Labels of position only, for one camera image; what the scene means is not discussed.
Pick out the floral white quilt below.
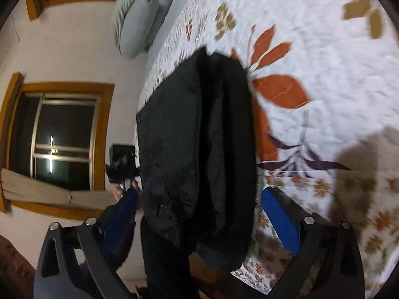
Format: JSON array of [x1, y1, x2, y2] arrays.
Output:
[[139, 0, 398, 298]]

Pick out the grey pillow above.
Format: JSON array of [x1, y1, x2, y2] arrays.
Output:
[[111, 0, 173, 59]]

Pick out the beige curtain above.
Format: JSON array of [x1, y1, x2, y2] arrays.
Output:
[[1, 168, 116, 210]]

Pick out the lower wooden framed window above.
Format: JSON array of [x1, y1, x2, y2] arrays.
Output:
[[1, 72, 114, 220]]

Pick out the black pants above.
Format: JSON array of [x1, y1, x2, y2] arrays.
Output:
[[134, 46, 260, 275]]

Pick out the grey bed sheet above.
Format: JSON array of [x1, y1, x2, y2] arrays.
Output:
[[143, 0, 206, 78]]

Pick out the person's hand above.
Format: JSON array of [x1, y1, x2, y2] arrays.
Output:
[[112, 180, 141, 202]]

